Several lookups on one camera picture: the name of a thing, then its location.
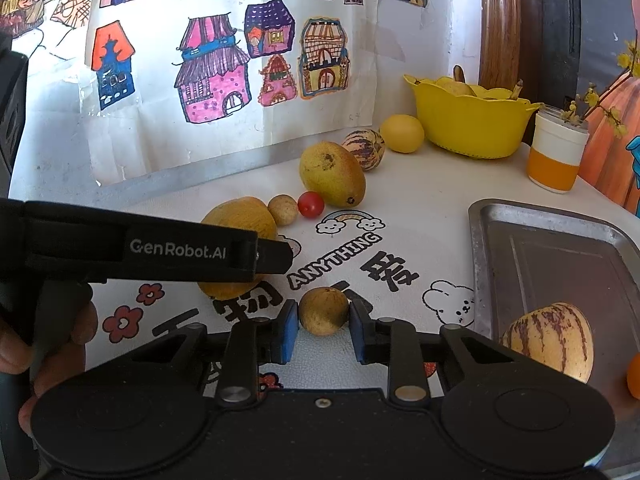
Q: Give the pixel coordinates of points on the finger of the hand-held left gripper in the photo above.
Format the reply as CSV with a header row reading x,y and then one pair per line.
x,y
272,260

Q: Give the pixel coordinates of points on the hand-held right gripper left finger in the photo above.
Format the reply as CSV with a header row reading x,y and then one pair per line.
x,y
286,335

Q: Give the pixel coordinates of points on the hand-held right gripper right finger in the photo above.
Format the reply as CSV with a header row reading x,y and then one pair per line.
x,y
359,335

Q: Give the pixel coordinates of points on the small round brown fruit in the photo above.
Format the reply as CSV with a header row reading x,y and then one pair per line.
x,y
283,209
324,311

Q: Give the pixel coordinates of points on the large yellow-brown mango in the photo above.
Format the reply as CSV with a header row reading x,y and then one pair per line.
x,y
240,220

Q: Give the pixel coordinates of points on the red cherry tomato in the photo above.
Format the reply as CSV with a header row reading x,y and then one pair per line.
x,y
311,204

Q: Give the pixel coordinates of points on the yellow pear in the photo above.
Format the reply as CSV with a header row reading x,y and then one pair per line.
x,y
332,172
500,94
452,86
402,133

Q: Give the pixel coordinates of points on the striped pepino melon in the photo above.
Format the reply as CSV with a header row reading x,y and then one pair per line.
x,y
362,144
550,342

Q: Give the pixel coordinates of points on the yellow pear back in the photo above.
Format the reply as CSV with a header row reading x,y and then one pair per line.
x,y
402,133

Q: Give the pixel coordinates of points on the metal tray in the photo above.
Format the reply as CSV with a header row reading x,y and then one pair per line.
x,y
550,260

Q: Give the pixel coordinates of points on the person's left hand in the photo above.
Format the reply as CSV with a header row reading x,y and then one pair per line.
x,y
10,355

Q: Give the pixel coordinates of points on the houses drawing on paper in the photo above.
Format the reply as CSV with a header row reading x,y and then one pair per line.
x,y
150,135

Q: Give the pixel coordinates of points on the printed white table cloth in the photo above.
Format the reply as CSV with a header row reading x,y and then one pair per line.
x,y
425,200

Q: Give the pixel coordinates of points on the yellow plastic bowl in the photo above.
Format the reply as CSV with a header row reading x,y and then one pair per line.
x,y
470,125

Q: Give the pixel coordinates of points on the white and orange cup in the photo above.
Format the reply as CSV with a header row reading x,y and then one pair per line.
x,y
555,150

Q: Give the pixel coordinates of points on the small orange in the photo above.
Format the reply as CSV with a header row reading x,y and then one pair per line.
x,y
634,376

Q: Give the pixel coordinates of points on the dark door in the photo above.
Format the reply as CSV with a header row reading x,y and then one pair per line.
x,y
555,20

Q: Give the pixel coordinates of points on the yellow flower twig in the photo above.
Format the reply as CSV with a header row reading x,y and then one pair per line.
x,y
631,62

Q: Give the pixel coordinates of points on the orange dress figure wall poster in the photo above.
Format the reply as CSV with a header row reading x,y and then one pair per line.
x,y
605,160

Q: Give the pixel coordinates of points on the wooden door frame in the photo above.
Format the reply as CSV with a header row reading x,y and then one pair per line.
x,y
500,20

